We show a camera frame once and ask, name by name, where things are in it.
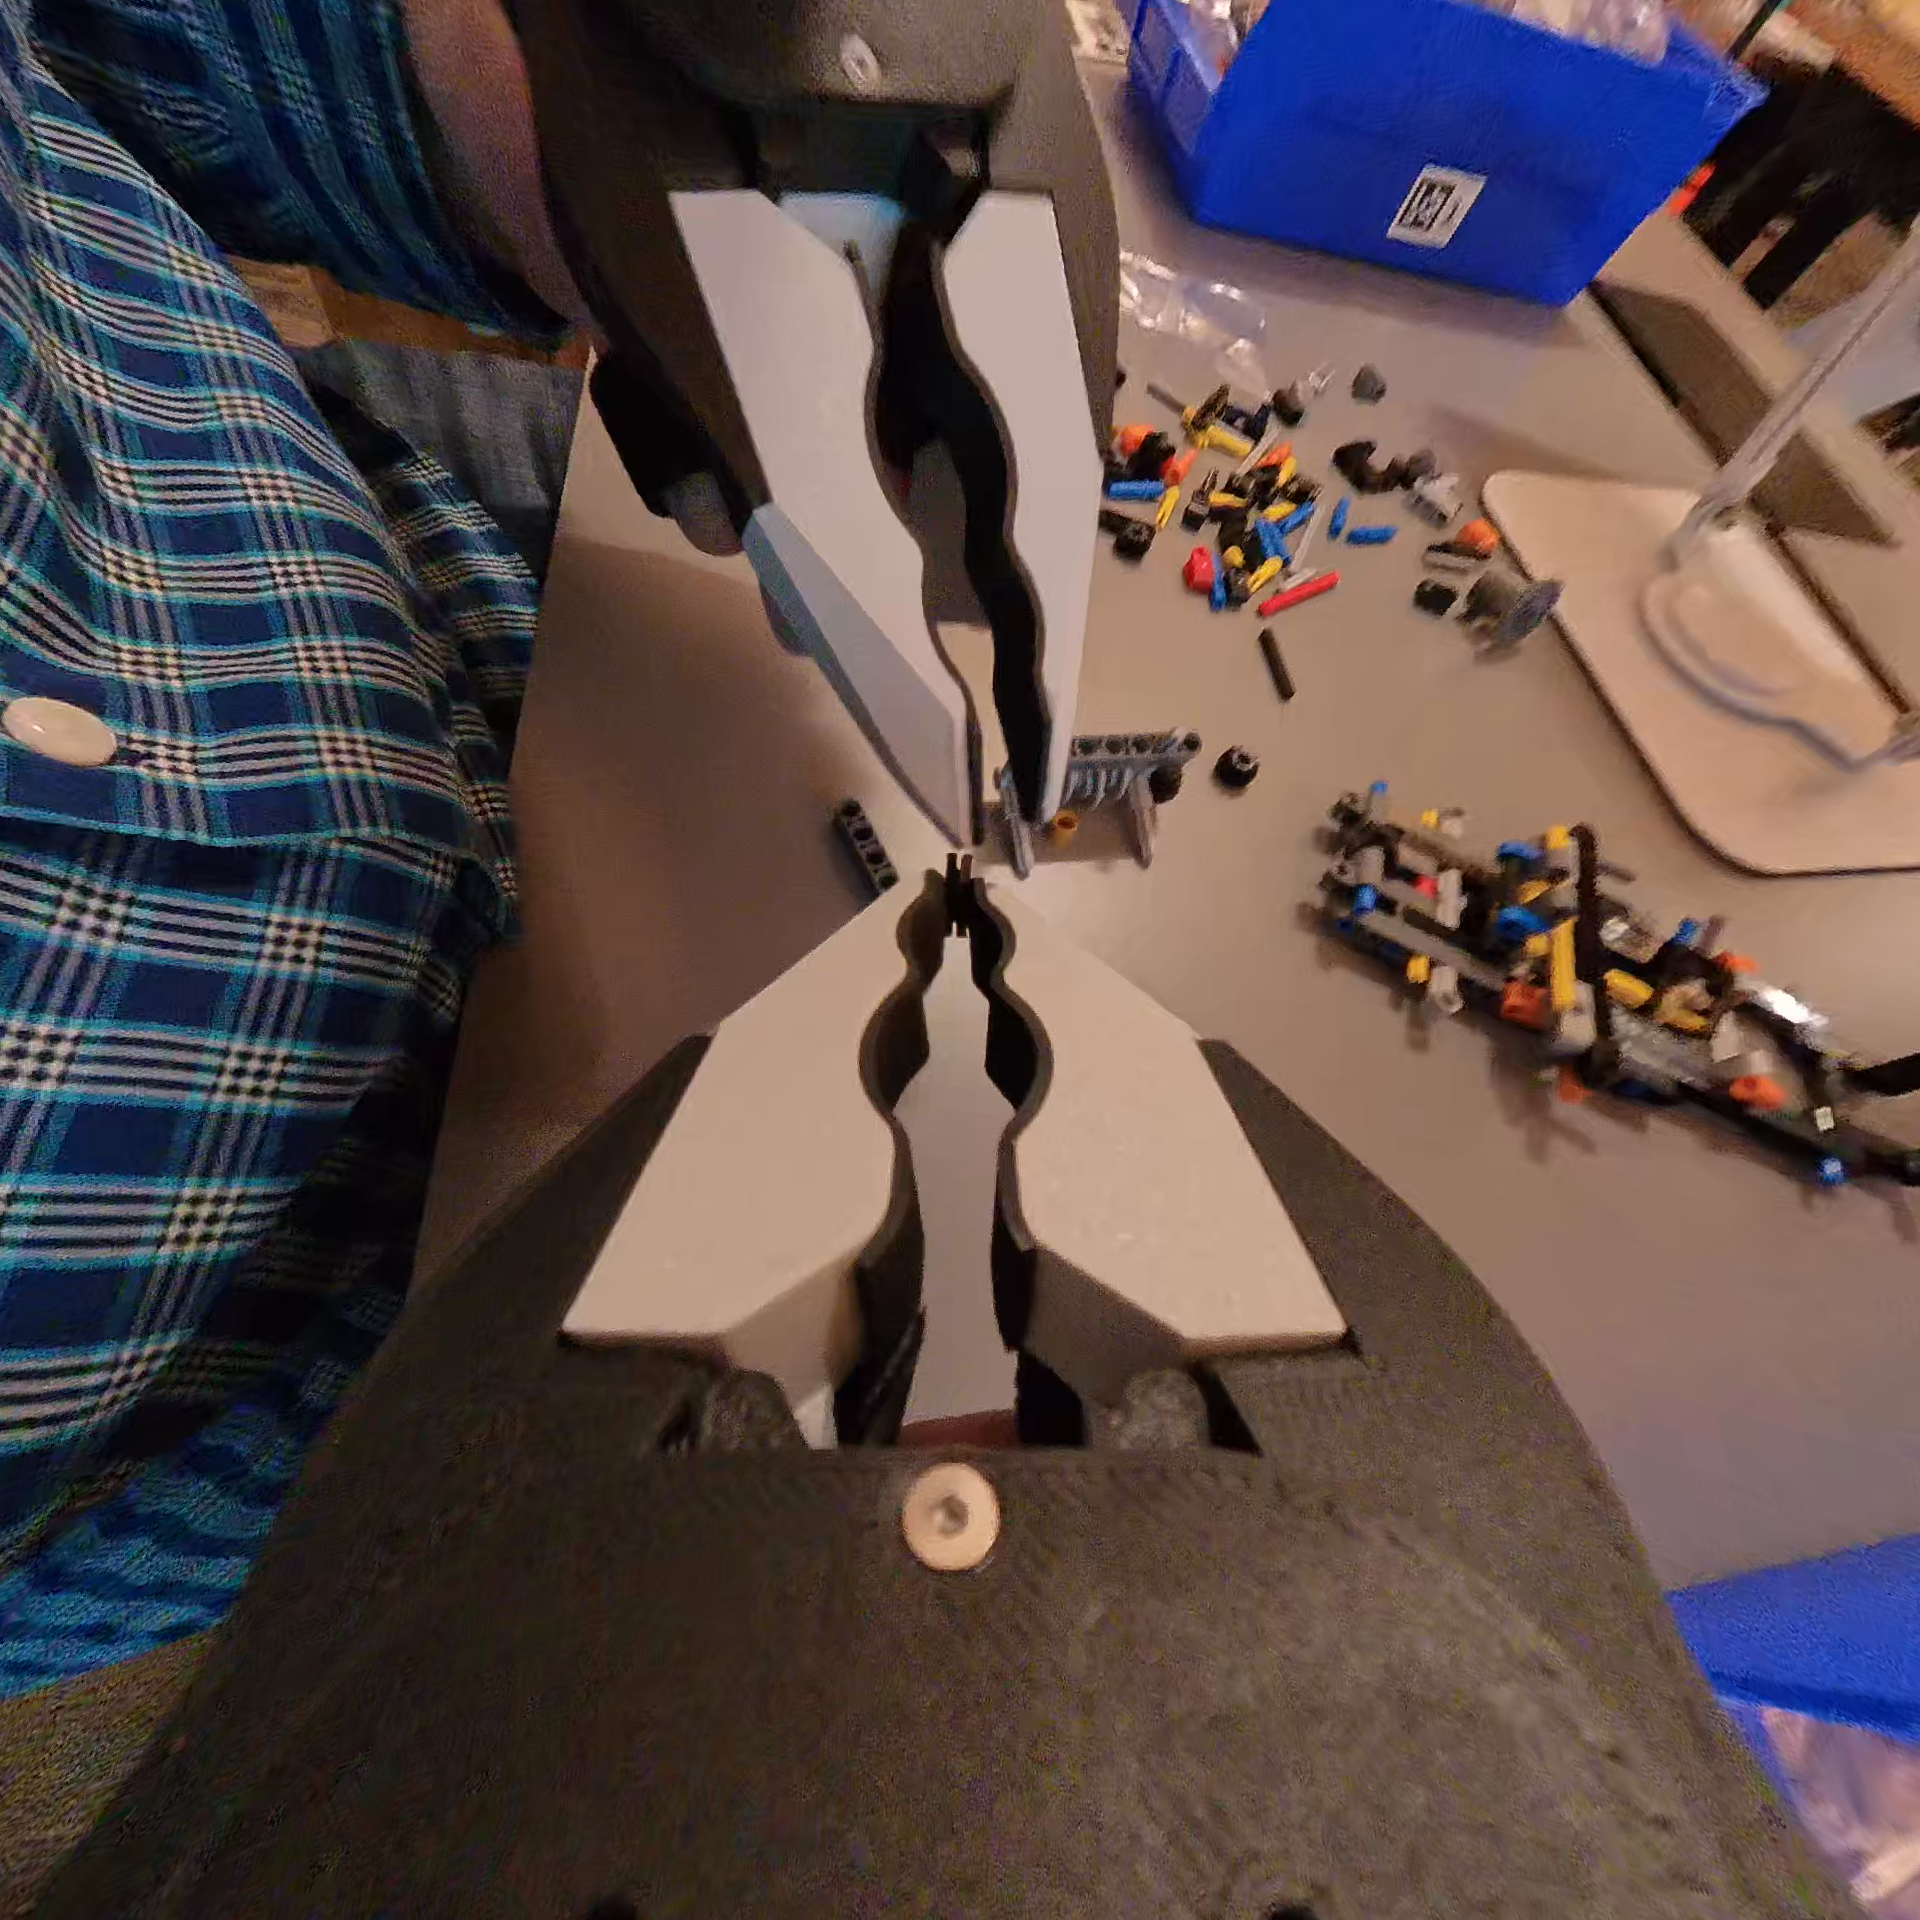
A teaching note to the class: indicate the lego car chassis assembly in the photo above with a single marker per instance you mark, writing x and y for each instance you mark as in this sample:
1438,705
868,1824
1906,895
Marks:
1577,973

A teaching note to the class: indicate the person's left hand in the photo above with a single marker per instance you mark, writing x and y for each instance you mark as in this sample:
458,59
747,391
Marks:
706,517

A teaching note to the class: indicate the beige lamp base board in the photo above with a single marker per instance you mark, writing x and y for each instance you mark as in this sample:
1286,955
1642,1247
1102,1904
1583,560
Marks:
1590,675

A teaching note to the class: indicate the grey blue lego hub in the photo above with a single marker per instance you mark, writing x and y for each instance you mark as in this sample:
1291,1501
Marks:
1508,608

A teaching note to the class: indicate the empty clear plastic bag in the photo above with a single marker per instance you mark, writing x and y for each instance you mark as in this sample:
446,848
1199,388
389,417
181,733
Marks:
1201,307

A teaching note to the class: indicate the blue jeans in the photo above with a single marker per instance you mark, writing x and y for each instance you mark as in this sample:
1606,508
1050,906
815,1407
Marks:
451,435

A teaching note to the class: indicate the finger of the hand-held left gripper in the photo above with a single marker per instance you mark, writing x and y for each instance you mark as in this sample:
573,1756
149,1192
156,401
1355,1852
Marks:
1044,450
796,388

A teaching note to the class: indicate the pile of loose lego pieces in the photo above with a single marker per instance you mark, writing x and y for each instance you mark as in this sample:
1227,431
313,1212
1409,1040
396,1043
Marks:
1245,509

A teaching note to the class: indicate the small black lego gear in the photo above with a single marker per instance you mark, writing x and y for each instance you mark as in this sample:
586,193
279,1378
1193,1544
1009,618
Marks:
1235,767

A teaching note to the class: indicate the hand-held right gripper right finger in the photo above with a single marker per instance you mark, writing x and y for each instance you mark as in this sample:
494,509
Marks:
1156,1201

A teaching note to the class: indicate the black lego pin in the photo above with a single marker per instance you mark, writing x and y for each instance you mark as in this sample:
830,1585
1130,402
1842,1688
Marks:
961,887

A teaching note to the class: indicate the blue plastic bin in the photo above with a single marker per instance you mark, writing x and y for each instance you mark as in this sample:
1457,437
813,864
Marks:
1815,1634

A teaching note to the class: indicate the short black lego beam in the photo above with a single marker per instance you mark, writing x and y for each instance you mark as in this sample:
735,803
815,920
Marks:
870,848

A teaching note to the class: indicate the black lego axle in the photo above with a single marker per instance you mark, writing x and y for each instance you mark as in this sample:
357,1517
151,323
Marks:
1276,666

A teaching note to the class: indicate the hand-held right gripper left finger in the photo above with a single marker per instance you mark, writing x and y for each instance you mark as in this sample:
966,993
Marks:
751,1201

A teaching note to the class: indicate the blue plaid shirt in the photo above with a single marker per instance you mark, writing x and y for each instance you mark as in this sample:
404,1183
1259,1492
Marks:
226,973

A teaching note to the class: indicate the clear plastic bags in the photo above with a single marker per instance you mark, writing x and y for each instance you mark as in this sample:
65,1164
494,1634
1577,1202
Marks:
1846,1816

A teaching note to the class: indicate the blue bin with white tag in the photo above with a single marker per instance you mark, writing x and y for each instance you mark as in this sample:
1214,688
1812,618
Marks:
1425,135

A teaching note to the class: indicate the grey lego crankshaft assembly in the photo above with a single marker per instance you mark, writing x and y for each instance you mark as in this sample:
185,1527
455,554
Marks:
1118,772

